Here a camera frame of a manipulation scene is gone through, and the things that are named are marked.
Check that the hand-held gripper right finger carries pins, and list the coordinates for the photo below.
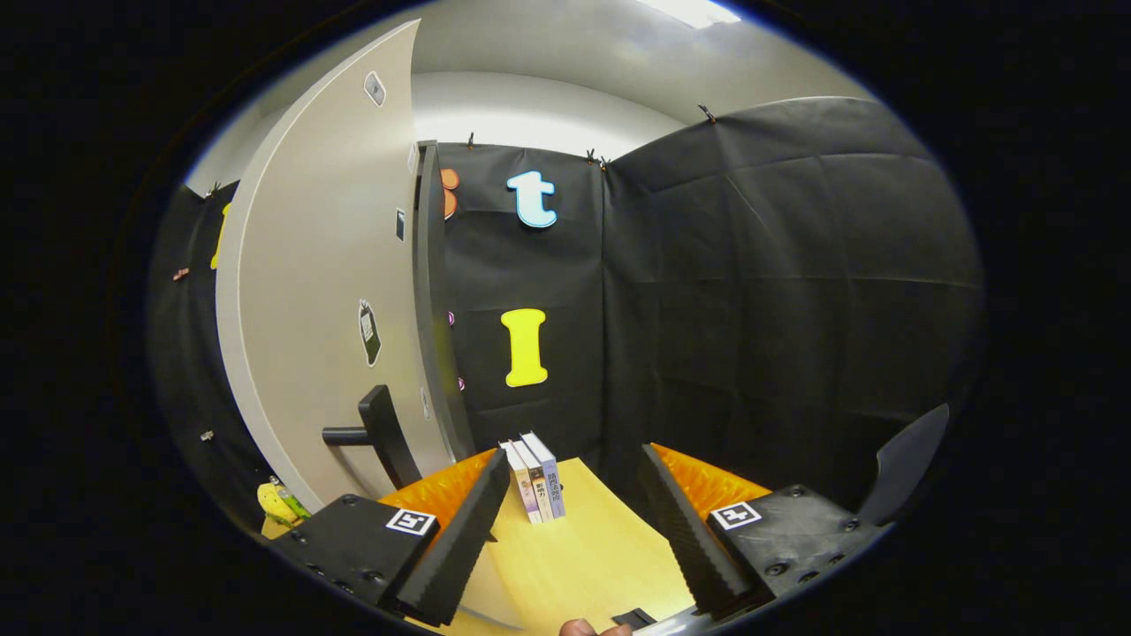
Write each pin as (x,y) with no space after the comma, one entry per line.
(685,539)

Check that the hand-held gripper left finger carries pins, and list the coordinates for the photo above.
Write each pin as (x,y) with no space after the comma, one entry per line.
(459,539)

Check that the dark grey shoe cabinet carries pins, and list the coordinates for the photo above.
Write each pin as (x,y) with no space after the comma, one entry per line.
(437,309)

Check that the beige shoe cabinet door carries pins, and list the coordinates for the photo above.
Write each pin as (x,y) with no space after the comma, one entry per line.
(309,265)

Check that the white brown spine book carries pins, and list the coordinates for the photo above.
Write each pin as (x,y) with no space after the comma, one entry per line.
(537,486)

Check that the white blue spine book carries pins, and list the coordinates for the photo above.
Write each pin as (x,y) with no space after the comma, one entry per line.
(552,481)

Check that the green bottle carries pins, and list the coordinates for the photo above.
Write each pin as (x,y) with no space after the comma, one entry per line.
(293,502)

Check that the yellow plush toy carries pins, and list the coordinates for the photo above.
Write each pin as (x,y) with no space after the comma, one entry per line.
(274,505)

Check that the dark grey curved chair back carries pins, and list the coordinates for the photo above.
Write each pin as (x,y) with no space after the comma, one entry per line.
(906,459)

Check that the black backdrop cloth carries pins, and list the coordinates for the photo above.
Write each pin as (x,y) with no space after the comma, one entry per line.
(751,309)

